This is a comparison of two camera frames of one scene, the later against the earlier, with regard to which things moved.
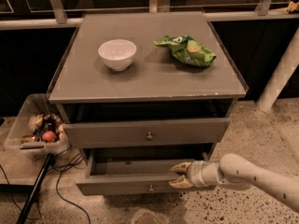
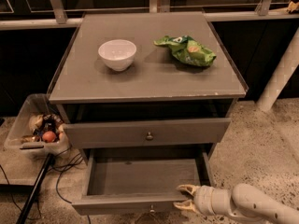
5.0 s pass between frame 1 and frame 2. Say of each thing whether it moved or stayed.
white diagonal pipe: stayed
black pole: stayed
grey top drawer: stayed
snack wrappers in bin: stayed
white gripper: moved
